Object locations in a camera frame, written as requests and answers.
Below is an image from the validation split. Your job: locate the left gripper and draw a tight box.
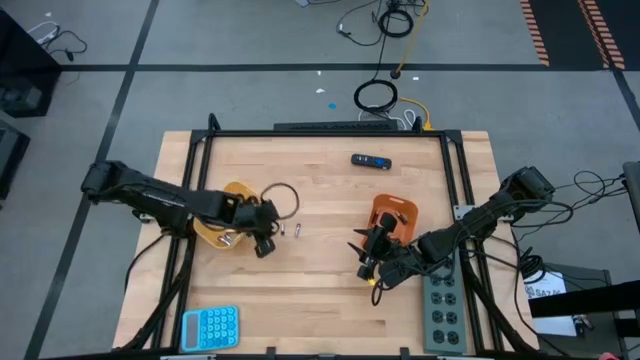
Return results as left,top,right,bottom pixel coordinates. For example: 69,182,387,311
225,195,280,259

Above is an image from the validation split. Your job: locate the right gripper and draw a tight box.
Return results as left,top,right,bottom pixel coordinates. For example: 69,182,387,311
347,212,407,280

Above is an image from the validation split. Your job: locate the orange plastic bin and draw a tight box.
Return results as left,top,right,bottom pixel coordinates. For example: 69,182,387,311
369,193,420,247

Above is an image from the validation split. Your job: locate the yellow plastic bin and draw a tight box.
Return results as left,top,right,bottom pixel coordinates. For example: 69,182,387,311
192,181,261,250

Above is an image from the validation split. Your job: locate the black remote control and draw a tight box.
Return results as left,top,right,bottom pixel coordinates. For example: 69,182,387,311
350,153,393,172

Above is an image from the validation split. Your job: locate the gray power strip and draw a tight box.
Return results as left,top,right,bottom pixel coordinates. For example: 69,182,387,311
422,259,469,356

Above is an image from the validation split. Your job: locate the blue calculator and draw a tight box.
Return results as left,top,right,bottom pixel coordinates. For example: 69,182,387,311
180,305,241,353

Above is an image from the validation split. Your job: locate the black power strip bar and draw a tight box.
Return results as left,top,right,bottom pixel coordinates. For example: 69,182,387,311
273,119,400,133

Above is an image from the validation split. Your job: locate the white paper sign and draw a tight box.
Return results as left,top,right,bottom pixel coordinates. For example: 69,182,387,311
523,271,569,301

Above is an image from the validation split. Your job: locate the black side table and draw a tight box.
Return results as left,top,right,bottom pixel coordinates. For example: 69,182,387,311
528,269,640,360

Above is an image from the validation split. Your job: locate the black equipment case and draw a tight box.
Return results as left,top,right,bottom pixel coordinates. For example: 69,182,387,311
0,119,31,200

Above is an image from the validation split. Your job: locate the black orange striped floor mat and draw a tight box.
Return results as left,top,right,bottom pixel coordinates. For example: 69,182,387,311
519,0,627,70

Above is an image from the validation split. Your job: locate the black cabinet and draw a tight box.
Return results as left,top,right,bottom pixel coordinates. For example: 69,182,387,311
0,9,62,119

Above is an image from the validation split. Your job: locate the white power adapter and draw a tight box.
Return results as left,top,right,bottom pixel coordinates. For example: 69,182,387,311
27,19,89,62

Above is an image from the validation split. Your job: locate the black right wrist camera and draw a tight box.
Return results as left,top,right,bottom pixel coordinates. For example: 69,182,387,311
377,259,419,291

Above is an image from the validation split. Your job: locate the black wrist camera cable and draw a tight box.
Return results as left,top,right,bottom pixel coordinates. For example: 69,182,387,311
259,182,301,221

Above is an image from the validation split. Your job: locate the black diagonal frame strut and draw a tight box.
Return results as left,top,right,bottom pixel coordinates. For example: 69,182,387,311
462,249,539,357

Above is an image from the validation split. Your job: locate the white cable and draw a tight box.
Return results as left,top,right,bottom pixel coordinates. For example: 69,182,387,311
357,103,417,131

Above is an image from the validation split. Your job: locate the yellow extension cable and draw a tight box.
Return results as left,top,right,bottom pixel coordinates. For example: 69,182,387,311
399,96,435,132

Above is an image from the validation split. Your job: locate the coiled black cable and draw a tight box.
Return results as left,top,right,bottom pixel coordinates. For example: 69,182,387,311
353,78,400,114
377,8,416,39

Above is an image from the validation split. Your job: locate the black cable bundle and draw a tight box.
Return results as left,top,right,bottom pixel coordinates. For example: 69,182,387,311
509,169,632,301

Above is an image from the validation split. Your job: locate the yellow hanging cable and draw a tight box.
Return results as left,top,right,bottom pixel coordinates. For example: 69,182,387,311
394,0,432,81

